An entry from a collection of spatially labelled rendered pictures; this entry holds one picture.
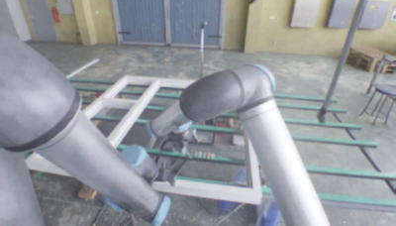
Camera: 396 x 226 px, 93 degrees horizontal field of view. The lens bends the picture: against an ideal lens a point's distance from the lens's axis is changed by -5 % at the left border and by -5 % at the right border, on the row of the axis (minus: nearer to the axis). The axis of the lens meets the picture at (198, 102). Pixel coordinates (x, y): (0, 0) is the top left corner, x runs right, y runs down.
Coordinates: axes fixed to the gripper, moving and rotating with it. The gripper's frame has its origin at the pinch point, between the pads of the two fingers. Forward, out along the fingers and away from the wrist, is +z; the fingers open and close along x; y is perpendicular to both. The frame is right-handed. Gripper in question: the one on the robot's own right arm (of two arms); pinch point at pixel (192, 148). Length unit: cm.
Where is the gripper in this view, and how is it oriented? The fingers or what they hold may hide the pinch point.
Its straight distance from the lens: 135.8
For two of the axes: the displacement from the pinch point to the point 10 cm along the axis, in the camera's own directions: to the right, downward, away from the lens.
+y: 8.2, -1.3, -5.6
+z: 4.3, 7.9, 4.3
